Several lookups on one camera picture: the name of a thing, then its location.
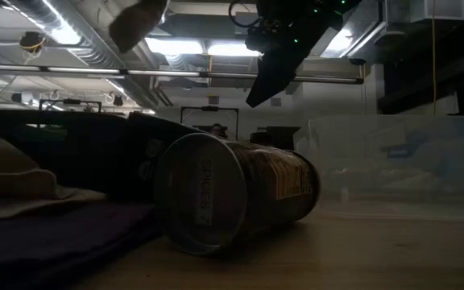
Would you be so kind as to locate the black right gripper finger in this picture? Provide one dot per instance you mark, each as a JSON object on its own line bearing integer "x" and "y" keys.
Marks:
{"x": 272, "y": 80}

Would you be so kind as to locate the yellow-lid Trader Joe's spice jar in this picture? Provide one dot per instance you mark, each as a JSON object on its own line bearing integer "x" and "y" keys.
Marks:
{"x": 236, "y": 189}

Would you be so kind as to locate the white-lid spice jar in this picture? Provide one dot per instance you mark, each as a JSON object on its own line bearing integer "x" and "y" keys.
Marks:
{"x": 135, "y": 24}

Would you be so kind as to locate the person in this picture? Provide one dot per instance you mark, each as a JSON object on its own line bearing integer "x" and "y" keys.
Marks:
{"x": 218, "y": 129}

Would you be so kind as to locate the ceiling light panel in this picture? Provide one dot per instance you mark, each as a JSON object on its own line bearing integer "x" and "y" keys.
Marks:
{"x": 200, "y": 47}

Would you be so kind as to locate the clear plastic container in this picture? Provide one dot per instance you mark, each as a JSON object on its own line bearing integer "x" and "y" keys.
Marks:
{"x": 377, "y": 161}

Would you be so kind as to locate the blue teal plastic bin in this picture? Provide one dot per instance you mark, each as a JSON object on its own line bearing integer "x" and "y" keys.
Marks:
{"x": 75, "y": 161}

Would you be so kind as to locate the black yellow ceiling device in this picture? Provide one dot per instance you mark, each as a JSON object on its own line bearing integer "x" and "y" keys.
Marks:
{"x": 32, "y": 42}

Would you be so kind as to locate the purple cloth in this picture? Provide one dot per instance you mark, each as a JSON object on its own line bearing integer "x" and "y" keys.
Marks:
{"x": 55, "y": 241}

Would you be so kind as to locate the beige cloth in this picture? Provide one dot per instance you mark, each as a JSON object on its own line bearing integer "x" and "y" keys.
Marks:
{"x": 14, "y": 185}

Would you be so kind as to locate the black workstation frame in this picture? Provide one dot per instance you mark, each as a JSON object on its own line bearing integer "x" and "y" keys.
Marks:
{"x": 210, "y": 108}

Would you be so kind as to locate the overhead metal rail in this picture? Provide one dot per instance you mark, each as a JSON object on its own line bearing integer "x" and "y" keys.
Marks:
{"x": 167, "y": 73}

